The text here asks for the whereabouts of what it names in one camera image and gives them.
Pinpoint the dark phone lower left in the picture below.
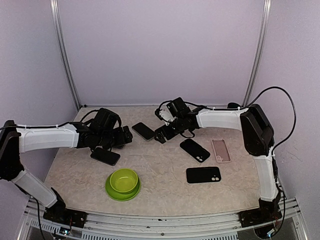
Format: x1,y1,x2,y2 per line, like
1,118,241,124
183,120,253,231
90,147,121,166

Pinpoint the left aluminium frame post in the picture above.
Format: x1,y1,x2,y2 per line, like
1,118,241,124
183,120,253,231
50,0,81,110

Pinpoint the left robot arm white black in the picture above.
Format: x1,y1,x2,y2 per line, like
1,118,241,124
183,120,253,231
0,108,133,223

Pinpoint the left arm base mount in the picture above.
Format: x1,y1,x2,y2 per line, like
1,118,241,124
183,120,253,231
43,200,88,229

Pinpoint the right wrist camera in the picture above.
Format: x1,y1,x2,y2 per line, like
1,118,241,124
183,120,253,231
154,100,175,126

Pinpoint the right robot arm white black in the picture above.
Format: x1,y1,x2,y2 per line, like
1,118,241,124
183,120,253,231
154,97,281,222

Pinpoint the silver edged black phone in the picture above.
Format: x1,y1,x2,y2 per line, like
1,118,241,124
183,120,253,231
131,122,155,141

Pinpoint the black phone case horizontal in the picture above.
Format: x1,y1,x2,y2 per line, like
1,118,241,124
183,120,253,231
186,166,222,184

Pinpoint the front aluminium rail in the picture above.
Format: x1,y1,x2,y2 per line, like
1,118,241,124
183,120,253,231
17,197,308,240

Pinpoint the pink phone case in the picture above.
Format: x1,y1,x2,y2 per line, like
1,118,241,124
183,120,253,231
211,139,232,164

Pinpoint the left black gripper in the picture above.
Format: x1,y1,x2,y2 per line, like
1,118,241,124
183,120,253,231
97,125,133,151

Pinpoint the green bowl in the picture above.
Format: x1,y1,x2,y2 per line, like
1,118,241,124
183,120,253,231
109,168,139,194

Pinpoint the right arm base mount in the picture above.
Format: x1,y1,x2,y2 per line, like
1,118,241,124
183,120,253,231
238,198,283,228

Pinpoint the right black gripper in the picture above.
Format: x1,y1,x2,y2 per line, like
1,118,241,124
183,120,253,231
154,116,186,144

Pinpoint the right aluminium frame post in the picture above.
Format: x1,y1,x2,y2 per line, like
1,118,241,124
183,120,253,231
242,0,272,106

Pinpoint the black cylinder cup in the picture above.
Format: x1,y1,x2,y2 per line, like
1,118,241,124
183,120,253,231
227,102,241,109

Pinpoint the aluminium frame post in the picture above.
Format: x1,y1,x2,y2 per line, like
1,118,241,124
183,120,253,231
242,0,272,106
50,0,81,110

